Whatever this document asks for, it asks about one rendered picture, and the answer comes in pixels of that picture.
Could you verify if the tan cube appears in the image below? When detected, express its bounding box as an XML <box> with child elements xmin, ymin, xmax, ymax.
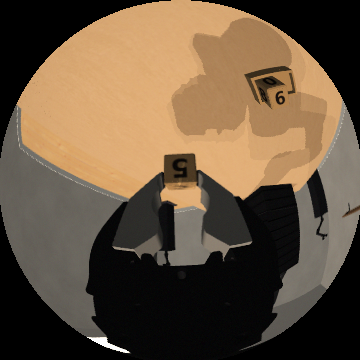
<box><xmin>164</xmin><ymin>153</ymin><xmax>198</xmax><ymax>190</ymax></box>
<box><xmin>254</xmin><ymin>76</ymin><xmax>289</xmax><ymax>110</ymax></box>

